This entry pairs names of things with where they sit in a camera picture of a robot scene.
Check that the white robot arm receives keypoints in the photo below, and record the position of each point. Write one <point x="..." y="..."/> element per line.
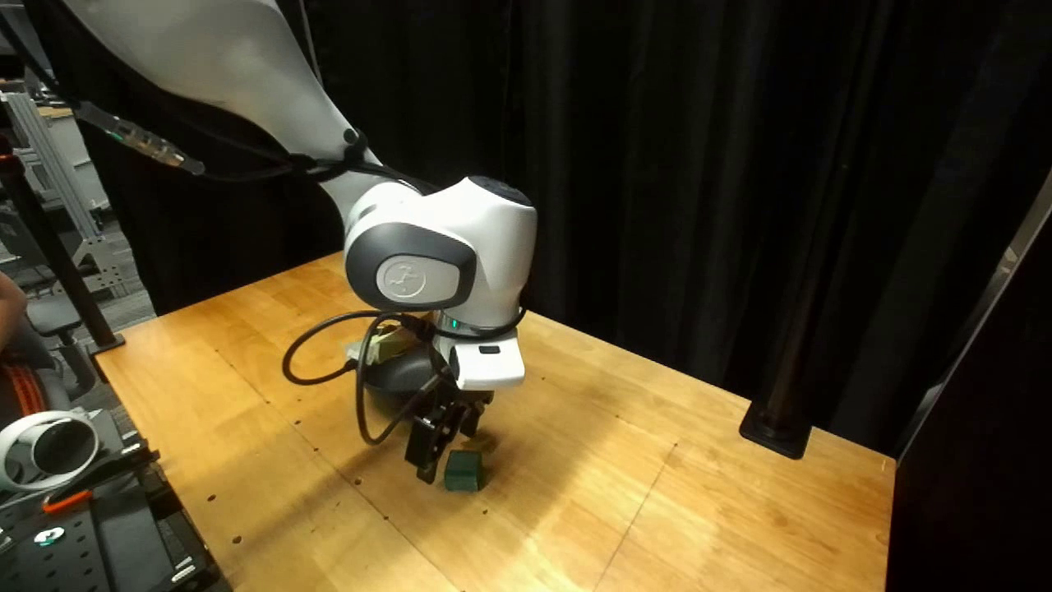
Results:
<point x="439" y="252"/>

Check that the dark grey wrist camera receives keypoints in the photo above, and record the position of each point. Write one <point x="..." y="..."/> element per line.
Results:
<point x="399" y="378"/>

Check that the green block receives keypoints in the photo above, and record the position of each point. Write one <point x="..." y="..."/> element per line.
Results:
<point x="464" y="472"/>

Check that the grey metal shelf rack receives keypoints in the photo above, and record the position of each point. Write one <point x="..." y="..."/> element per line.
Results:
<point x="66" y="185"/>

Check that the black perforated pegboard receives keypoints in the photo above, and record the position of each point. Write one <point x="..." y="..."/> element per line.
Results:
<point x="111" y="546"/>

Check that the person forearm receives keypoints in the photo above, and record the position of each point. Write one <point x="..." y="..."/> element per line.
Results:
<point x="7" y="307"/>

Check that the black curtain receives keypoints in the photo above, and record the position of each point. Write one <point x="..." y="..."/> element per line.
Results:
<point x="710" y="166"/>

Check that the black side panel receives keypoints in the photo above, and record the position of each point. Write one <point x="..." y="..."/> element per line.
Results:
<point x="973" y="472"/>

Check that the black pole with base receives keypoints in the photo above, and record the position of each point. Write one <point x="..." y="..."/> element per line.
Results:
<point x="779" y="429"/>

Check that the white sticker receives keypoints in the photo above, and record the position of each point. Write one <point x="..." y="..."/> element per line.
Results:
<point x="52" y="536"/>

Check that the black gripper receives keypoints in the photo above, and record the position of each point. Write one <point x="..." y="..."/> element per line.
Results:
<point x="444" y="398"/>

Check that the black slanted stand pole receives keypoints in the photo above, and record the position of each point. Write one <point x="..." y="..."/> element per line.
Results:
<point x="66" y="273"/>

